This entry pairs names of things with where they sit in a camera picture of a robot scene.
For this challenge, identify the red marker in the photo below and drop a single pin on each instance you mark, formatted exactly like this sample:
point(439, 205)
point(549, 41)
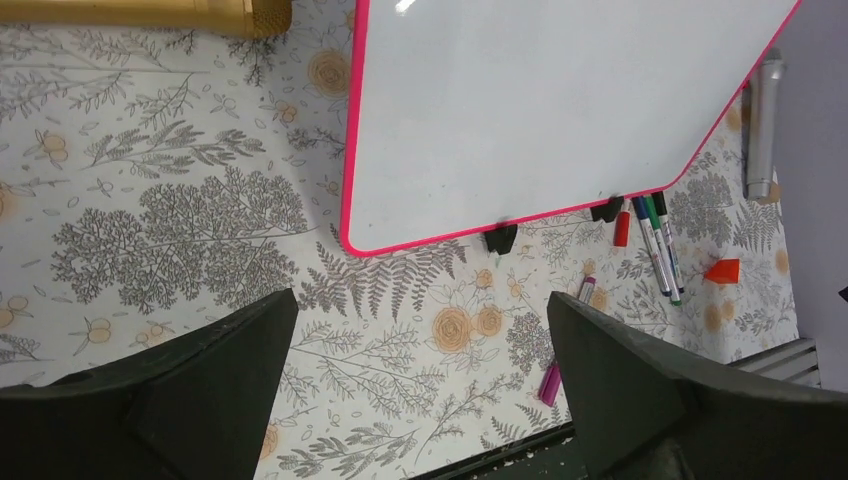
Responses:
point(622, 226)

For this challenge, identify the silver microphone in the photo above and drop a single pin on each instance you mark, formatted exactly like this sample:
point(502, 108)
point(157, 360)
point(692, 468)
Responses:
point(764, 87)

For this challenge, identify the black whiteboard clip left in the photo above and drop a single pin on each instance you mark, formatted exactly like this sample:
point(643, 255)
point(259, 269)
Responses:
point(501, 239)

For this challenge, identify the purple marker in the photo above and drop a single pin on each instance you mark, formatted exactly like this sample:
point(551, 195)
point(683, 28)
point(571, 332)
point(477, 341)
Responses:
point(552, 381)

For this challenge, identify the pink framed whiteboard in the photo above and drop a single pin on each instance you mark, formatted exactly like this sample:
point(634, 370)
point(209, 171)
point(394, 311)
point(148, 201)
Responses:
point(467, 115)

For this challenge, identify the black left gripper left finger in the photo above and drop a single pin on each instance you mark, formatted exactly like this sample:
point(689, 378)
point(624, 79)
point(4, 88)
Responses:
point(194, 407)

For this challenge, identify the floral table mat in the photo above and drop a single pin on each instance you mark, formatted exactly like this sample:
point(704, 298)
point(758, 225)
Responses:
point(155, 180)

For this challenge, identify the black whiteboard clip right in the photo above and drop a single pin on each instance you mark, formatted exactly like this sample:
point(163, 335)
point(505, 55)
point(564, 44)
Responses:
point(609, 211)

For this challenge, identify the blue marker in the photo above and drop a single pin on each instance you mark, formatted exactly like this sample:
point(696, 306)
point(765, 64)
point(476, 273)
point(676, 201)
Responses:
point(651, 243)

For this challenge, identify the black marker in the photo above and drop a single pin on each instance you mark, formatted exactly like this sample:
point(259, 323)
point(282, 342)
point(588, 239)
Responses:
point(665, 221)

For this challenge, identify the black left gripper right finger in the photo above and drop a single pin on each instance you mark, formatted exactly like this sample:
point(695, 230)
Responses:
point(644, 408)

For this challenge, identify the orange wedge block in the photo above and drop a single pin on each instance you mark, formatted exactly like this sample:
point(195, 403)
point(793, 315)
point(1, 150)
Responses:
point(724, 272)

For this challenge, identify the black whiteboard clip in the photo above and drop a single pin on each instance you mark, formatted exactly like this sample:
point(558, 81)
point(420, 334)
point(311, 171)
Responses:
point(609, 211)
point(501, 239)

